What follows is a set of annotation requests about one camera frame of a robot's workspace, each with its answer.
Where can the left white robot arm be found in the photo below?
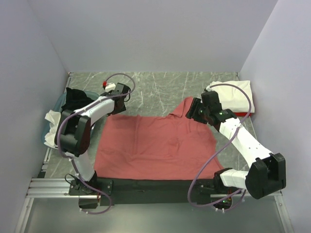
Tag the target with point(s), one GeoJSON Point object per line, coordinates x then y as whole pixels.
{"type": "Point", "coordinates": [74, 130]}

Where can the pink t shirt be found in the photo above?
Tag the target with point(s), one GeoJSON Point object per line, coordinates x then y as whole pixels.
{"type": "Point", "coordinates": [168, 147]}

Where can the folded red t shirt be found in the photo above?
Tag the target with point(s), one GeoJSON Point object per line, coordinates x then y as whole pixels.
{"type": "Point", "coordinates": [242, 114]}

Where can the crumpled white t shirt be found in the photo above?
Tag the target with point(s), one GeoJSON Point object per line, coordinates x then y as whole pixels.
{"type": "Point", "coordinates": [53, 118]}

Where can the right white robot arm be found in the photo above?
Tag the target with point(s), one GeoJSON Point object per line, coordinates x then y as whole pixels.
{"type": "Point", "coordinates": [267, 170]}

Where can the black base crossbar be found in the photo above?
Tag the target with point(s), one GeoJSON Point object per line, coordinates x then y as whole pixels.
{"type": "Point", "coordinates": [125, 191]}

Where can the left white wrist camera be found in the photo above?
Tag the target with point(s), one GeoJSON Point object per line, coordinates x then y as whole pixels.
{"type": "Point", "coordinates": [108, 86]}

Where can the black t shirt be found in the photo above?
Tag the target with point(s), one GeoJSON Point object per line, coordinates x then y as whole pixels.
{"type": "Point", "coordinates": [76, 99]}

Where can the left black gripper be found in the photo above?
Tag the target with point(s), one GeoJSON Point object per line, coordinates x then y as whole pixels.
{"type": "Point", "coordinates": [116, 111]}

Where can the folded white t shirt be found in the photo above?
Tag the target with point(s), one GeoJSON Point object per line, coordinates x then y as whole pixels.
{"type": "Point", "coordinates": [232, 98]}

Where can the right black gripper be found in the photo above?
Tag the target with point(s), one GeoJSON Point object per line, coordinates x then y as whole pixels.
{"type": "Point", "coordinates": [196, 104]}

